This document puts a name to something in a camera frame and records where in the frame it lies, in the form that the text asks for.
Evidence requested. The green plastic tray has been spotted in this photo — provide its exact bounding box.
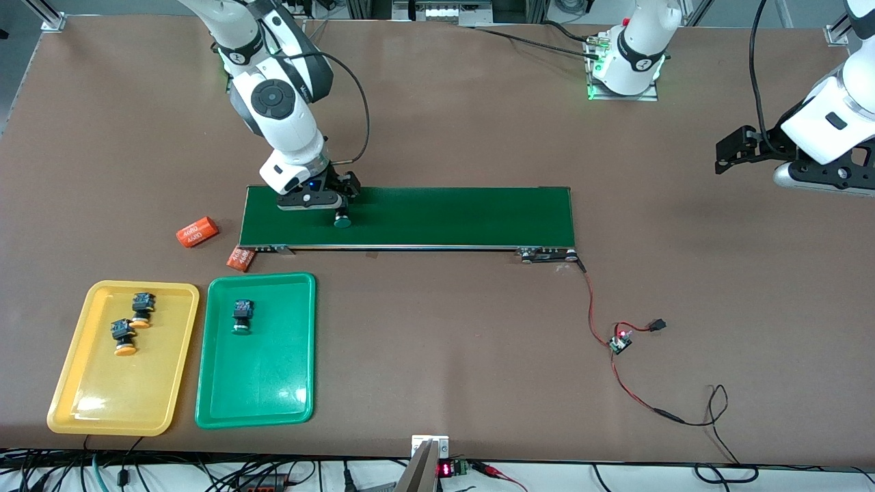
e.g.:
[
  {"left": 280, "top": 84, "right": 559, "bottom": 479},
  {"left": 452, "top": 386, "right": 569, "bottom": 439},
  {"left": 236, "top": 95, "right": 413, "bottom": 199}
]
[{"left": 195, "top": 272, "right": 317, "bottom": 430}]

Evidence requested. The yellow plastic tray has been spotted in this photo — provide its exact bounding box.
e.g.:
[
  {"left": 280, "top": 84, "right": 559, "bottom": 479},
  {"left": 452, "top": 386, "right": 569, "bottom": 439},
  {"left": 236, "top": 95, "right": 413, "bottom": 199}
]
[{"left": 46, "top": 279, "right": 200, "bottom": 437}]

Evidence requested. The red black wire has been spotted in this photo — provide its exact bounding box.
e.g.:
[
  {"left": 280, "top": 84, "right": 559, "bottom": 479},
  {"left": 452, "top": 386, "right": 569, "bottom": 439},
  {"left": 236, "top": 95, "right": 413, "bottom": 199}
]
[{"left": 576, "top": 258, "right": 662, "bottom": 414}]

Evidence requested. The thick black base cable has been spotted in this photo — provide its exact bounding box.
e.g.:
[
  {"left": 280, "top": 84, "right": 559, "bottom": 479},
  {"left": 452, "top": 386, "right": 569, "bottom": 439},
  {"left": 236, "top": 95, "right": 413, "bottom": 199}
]
[{"left": 543, "top": 19, "right": 606, "bottom": 49}]

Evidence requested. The green conveyor belt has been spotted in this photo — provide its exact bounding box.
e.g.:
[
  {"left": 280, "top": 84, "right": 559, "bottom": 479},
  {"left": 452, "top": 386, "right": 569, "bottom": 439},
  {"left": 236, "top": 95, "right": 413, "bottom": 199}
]
[{"left": 237, "top": 184, "right": 582, "bottom": 264}]

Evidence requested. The thin black power cable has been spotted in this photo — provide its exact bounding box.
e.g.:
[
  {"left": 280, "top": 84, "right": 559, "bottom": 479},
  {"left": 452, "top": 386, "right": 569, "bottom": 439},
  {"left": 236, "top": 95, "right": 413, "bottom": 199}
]
[{"left": 653, "top": 385, "right": 742, "bottom": 467}]

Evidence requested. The aluminium frame post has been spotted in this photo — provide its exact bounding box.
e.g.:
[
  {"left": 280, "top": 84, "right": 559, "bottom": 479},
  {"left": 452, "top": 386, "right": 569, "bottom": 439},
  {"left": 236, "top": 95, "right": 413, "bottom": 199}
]
[
  {"left": 826, "top": 14, "right": 855, "bottom": 46},
  {"left": 680, "top": 0, "right": 715, "bottom": 28},
  {"left": 27, "top": 0, "right": 67, "bottom": 32}
]

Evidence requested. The grey camera mount bar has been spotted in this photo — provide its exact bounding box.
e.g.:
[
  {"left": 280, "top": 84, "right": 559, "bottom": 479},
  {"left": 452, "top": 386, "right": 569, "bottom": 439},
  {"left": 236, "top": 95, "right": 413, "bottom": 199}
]
[{"left": 393, "top": 435, "right": 452, "bottom": 492}]

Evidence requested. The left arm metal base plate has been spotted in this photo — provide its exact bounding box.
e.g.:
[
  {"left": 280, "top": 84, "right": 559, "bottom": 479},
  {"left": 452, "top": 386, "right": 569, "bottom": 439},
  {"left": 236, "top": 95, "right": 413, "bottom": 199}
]
[{"left": 587, "top": 31, "right": 660, "bottom": 102}]

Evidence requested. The thin black base cable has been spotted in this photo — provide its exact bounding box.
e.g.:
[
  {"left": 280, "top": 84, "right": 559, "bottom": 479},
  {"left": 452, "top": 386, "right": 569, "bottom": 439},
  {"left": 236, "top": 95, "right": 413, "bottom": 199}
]
[{"left": 472, "top": 26, "right": 595, "bottom": 61}]

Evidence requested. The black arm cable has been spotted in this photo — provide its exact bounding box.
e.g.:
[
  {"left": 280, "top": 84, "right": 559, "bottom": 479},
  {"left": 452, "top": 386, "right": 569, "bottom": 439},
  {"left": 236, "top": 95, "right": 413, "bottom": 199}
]
[
  {"left": 301, "top": 51, "right": 371, "bottom": 166},
  {"left": 749, "top": 0, "right": 787, "bottom": 154}
]

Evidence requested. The black red power strip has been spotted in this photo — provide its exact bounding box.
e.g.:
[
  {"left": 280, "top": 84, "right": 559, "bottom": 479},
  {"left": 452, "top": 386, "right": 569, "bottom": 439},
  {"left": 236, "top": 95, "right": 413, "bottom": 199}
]
[{"left": 232, "top": 471, "right": 291, "bottom": 492}]

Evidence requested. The red clip lead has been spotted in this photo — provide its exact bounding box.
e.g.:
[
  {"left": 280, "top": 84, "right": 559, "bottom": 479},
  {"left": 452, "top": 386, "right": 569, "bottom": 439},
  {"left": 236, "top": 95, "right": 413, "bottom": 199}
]
[{"left": 472, "top": 461, "right": 527, "bottom": 492}]

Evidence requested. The yellow cap push button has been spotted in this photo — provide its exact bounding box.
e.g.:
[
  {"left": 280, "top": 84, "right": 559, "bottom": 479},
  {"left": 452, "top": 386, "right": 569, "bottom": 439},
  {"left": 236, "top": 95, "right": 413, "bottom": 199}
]
[
  {"left": 131, "top": 292, "right": 157, "bottom": 330},
  {"left": 111, "top": 318, "right": 139, "bottom": 357}
]

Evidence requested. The silver control box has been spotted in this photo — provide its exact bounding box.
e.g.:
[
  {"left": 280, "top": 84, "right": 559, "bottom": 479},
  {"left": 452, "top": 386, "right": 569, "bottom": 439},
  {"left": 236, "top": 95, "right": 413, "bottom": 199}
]
[{"left": 393, "top": 0, "right": 493, "bottom": 28}]

